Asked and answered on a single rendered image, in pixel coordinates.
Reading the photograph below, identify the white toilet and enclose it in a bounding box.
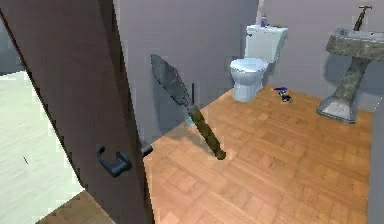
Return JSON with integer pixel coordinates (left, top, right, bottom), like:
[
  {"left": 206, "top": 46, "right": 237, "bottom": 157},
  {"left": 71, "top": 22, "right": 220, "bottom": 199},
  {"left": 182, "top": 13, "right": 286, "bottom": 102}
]
[{"left": 229, "top": 24, "right": 289, "bottom": 103}]

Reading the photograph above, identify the purple and black small object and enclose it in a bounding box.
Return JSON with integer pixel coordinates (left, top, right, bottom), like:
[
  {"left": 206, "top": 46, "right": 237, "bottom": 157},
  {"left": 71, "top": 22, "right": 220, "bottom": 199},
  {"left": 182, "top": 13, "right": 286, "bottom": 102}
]
[{"left": 271, "top": 85, "right": 294, "bottom": 104}]

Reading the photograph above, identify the dark brown room door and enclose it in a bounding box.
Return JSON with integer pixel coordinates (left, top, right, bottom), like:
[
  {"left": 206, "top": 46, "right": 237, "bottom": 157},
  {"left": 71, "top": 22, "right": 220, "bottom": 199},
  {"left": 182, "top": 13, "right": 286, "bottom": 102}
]
[{"left": 0, "top": 0, "right": 155, "bottom": 224}]

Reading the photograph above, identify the brown sink faucet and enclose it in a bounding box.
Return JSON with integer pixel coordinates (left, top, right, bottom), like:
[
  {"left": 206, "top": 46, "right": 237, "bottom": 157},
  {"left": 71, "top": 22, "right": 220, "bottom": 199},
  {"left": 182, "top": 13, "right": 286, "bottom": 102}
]
[{"left": 353, "top": 5, "right": 374, "bottom": 32}]

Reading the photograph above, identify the grey knife with brown handle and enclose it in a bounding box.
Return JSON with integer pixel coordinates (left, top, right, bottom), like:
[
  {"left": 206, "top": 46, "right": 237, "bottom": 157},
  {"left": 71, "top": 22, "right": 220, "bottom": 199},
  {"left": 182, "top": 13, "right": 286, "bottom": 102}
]
[{"left": 150, "top": 53, "right": 227, "bottom": 161}]

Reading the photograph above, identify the black door lever handle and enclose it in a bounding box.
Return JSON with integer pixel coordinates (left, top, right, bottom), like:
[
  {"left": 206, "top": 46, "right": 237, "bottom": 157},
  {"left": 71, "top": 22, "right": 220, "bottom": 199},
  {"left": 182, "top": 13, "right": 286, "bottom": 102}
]
[{"left": 96, "top": 145, "right": 133, "bottom": 179}]

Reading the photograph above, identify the grey stone pedestal sink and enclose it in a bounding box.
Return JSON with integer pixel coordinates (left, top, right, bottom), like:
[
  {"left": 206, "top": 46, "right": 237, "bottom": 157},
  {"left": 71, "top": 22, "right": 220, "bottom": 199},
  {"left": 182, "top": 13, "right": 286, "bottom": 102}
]
[{"left": 315, "top": 27, "right": 384, "bottom": 125}]

